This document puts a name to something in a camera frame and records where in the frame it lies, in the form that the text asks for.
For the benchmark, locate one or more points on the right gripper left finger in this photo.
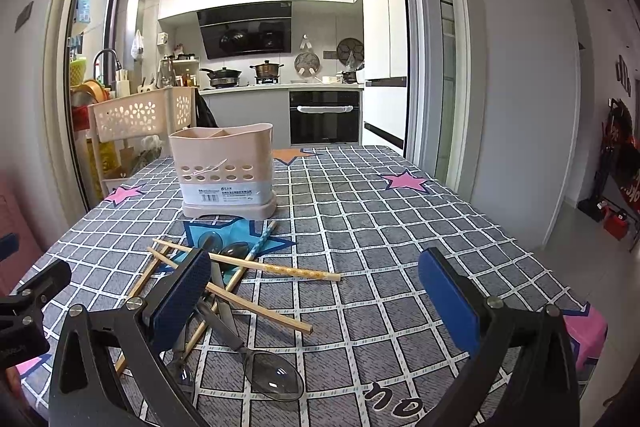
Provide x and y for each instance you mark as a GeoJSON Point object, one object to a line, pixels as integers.
{"type": "Point", "coordinates": [84, 388]}

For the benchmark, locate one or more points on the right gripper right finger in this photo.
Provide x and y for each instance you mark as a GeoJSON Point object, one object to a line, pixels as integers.
{"type": "Point", "coordinates": [543, 387]}

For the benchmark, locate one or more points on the dark grey utensil handle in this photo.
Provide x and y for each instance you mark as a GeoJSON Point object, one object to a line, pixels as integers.
{"type": "Point", "coordinates": [224, 309]}

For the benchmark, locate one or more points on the plain wooden chopstick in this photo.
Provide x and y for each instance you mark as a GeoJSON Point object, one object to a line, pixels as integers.
{"type": "Point", "coordinates": [248, 305]}

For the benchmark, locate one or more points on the dark plastic spoon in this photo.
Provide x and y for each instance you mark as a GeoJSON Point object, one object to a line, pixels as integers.
{"type": "Point", "coordinates": [210, 241]}
{"type": "Point", "coordinates": [236, 250]}

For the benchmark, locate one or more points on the blue patterned chopstick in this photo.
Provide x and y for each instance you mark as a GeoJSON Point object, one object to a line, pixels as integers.
{"type": "Point", "coordinates": [234, 281]}

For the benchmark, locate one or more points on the wooden chopstick patterned tip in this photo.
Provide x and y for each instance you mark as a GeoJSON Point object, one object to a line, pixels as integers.
{"type": "Point", "coordinates": [249, 264]}

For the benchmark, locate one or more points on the black kitchen faucet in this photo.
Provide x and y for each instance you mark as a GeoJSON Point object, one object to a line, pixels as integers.
{"type": "Point", "coordinates": [106, 66]}

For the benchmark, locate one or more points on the red fire extinguisher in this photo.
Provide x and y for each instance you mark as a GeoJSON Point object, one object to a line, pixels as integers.
{"type": "Point", "coordinates": [616, 223]}

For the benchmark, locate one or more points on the grey checked tablecloth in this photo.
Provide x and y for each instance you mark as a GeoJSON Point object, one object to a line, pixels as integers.
{"type": "Point", "coordinates": [379, 354]}

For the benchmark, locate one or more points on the pink utensil holder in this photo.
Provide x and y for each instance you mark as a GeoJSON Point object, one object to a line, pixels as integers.
{"type": "Point", "coordinates": [225, 171]}

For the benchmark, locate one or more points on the beige perforated storage cart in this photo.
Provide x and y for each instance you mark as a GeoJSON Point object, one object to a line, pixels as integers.
{"type": "Point", "coordinates": [158, 112]}

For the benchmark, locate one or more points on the black bag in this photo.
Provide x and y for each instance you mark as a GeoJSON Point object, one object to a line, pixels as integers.
{"type": "Point", "coordinates": [204, 116]}

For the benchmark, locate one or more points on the black wok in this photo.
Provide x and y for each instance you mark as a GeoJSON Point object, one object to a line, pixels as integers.
{"type": "Point", "coordinates": [222, 78]}

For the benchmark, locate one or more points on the black built-in oven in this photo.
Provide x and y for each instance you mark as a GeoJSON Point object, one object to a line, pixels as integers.
{"type": "Point", "coordinates": [325, 116]}

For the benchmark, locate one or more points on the bronze cooking pot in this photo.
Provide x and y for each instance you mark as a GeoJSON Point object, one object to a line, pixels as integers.
{"type": "Point", "coordinates": [267, 72]}

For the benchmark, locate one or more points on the black range hood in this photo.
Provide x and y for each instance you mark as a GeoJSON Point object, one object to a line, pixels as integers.
{"type": "Point", "coordinates": [246, 29]}

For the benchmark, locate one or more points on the white refrigerator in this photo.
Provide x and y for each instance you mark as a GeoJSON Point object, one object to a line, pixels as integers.
{"type": "Point", "coordinates": [385, 73]}

